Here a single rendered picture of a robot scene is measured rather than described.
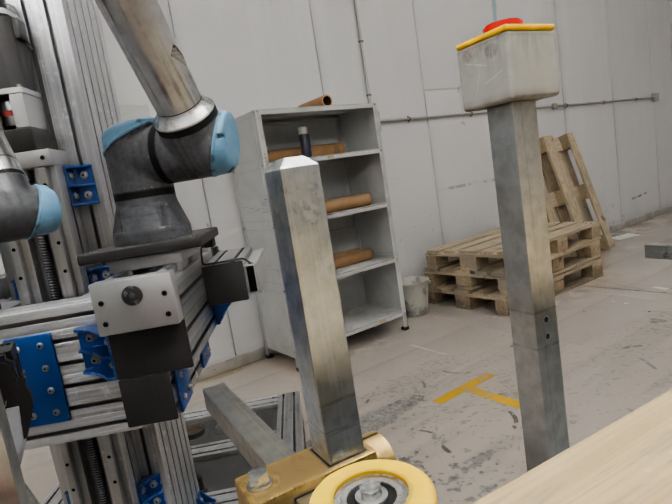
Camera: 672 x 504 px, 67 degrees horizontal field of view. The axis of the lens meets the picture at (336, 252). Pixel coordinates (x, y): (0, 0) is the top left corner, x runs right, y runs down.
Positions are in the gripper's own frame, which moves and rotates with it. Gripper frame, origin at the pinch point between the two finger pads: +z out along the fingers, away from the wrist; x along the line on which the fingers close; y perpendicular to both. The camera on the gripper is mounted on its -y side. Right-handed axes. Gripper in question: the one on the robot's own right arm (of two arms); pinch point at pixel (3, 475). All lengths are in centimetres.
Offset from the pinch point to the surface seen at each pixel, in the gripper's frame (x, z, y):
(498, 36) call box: -52, -38, -32
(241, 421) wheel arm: -24.5, -2.7, -14.5
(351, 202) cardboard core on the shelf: -176, -11, 217
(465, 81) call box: -52, -35, -27
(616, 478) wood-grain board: -37, -7, -50
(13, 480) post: -5.7, -11.9, -31.0
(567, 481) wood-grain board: -35, -7, -48
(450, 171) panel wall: -310, -19, 274
